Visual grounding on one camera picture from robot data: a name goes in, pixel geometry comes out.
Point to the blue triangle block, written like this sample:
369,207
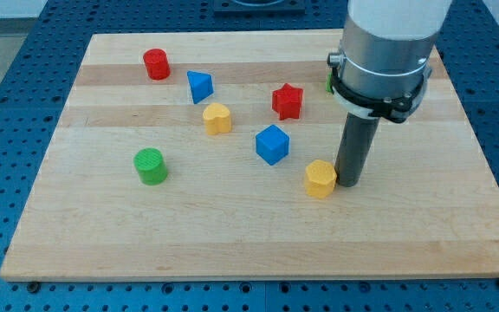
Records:
201,85

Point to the yellow heart block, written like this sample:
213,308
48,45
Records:
217,119

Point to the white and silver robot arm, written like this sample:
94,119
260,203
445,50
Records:
381,68

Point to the blue cube block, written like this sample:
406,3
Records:
272,144

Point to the wooden board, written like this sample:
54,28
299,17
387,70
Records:
426,206

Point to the red star block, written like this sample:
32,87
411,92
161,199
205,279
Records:
287,102

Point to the yellow hexagon block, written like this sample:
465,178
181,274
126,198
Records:
319,180

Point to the red cylinder block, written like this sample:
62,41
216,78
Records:
156,63

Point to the green cylinder block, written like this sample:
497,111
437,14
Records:
150,166

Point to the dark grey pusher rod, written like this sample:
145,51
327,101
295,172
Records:
355,144

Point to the green block behind arm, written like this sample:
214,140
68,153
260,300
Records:
328,84

